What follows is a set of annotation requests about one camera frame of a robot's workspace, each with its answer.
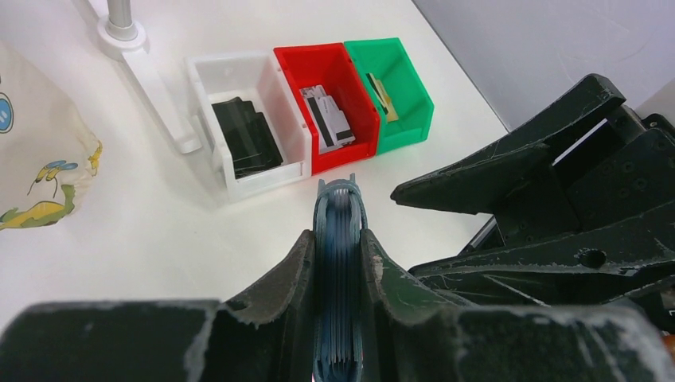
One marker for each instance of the black cards in white bin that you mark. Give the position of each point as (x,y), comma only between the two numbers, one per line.
(248,136)

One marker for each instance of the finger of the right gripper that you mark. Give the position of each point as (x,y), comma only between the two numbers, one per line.
(476,183)
(626,259)

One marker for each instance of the cream patterned cloth bag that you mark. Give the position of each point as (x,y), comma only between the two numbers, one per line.
(49,156)

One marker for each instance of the red plastic bin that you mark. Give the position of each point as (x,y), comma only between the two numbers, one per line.
(331,66)

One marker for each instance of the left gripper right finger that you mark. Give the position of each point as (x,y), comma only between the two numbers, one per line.
(412,333)

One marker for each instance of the white plastic bin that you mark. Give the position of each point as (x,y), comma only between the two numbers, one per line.
(255,76)

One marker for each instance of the metal pole with white base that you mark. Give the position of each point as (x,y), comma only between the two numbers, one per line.
(121,37)

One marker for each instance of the blue card holder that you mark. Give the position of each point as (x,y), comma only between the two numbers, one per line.
(339,218)

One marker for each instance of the gold cards in green bin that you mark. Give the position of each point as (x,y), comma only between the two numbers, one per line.
(383,98)

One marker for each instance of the white cards in red bin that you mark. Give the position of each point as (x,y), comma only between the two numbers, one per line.
(333,128)

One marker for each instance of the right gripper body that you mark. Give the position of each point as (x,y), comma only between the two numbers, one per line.
(624,168)

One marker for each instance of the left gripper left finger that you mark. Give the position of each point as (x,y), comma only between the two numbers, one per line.
(264,333)

